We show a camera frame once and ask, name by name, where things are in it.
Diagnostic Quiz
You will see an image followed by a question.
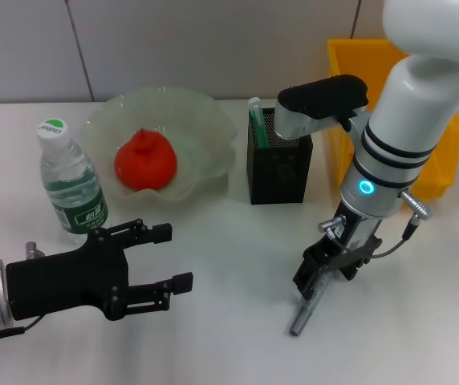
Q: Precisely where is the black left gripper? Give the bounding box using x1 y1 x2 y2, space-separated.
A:
5 218 194 322

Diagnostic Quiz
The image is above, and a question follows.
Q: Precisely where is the yellow plastic bin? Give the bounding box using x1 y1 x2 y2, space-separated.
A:
327 38 459 201

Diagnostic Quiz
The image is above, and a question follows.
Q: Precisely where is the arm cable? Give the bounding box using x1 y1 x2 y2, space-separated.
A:
319 190 431 257
0 315 46 348

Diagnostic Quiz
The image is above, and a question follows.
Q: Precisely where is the grey marker pen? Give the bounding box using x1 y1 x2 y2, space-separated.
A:
287 272 331 337

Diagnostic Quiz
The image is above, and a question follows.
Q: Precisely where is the green utility knife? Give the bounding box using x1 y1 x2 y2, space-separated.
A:
248 97 270 149

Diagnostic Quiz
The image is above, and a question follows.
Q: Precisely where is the green glass fruit plate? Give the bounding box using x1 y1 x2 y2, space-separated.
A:
79 84 238 201

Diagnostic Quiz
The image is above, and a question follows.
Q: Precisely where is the black mesh pen holder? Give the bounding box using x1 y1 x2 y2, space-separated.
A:
246 106 314 206

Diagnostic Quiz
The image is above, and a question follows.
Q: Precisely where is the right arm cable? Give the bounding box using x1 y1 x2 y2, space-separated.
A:
319 190 431 257

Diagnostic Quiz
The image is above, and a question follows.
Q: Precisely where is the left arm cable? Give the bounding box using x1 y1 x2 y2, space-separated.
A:
0 315 46 348

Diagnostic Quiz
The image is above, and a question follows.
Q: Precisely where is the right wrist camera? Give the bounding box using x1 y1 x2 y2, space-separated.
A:
274 75 371 140

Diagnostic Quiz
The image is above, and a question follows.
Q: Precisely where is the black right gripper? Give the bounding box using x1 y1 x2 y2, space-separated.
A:
292 202 384 300

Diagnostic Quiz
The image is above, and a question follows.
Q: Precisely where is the orange fruit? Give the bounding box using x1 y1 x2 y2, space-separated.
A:
113 128 178 192

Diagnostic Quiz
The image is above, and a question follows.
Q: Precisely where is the clear water bottle green label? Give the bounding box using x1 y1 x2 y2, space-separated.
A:
35 116 110 245

